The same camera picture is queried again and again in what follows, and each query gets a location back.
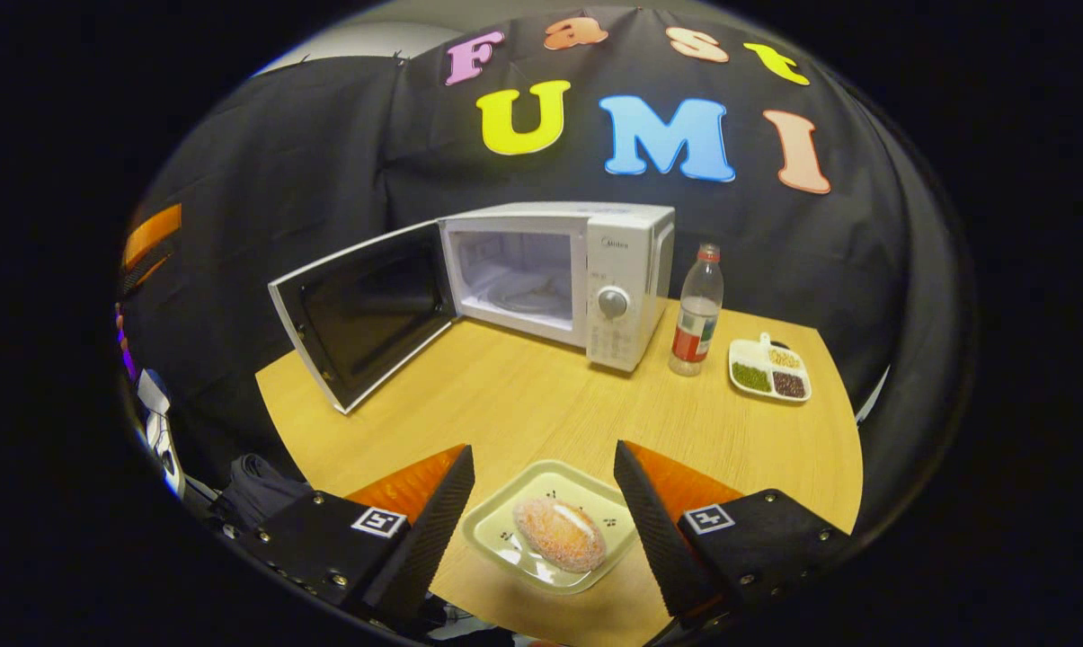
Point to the white microwave oven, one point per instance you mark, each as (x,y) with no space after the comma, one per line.
(622,270)

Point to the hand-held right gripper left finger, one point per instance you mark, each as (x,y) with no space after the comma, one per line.
(433,530)

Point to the white divided dish of beans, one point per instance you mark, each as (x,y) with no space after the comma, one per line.
(768,370)

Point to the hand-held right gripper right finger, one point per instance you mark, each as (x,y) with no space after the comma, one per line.
(653,530)

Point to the clear bottle with red label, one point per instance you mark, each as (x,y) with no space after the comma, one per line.
(696,314)

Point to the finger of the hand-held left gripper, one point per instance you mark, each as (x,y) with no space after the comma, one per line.
(152,234)

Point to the dark cloth bundle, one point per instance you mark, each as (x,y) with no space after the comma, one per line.
(262,490)

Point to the pale green square plate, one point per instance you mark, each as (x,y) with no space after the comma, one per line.
(496,530)

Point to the sugared bread bun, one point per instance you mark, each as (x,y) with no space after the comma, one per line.
(559,535)

